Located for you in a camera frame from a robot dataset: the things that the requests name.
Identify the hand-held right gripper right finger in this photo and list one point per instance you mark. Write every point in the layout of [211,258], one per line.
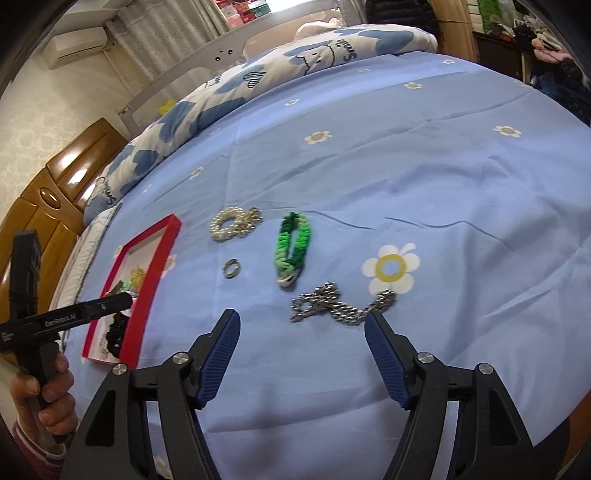
[388,364]

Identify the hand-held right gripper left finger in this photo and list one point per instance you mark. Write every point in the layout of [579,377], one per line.
[217,364]

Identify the black scrunchie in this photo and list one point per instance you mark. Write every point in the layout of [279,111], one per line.
[116,334]

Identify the green hair clip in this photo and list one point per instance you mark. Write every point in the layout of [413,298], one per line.
[121,287]

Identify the red shallow box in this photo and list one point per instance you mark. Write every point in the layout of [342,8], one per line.
[152,258]

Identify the person's left forearm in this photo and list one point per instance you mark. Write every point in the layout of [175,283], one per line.
[32,454]

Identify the person's left hand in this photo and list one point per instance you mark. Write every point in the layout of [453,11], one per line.
[60,410]

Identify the white quilted mattress pad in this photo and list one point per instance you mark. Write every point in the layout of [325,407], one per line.
[87,258]

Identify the wooden headboard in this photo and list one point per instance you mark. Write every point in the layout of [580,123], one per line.
[78,161]

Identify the blue floral bed sheet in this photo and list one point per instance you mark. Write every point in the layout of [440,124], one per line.
[415,184]

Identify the yellow plastic piece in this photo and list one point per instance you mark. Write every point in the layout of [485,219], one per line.
[167,106]

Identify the white air conditioner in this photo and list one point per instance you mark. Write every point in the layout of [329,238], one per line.
[74,46]

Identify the white blue printed quilt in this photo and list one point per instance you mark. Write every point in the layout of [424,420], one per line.
[277,60]

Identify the dark cabinet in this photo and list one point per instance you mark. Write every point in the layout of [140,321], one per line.
[498,60]

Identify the grey curtain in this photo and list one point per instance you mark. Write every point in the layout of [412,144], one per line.
[161,32]

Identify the wooden wardrobe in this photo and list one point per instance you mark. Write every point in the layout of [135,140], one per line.
[455,27]

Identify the black padded jacket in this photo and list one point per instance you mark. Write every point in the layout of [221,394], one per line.
[397,14]

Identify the pile of clothes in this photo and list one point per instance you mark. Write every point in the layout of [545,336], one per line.
[554,50]

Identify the stack of red boxes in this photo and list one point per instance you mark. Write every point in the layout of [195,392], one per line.
[242,10]

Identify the stack of green white boxes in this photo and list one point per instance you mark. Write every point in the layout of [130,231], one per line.
[489,14]

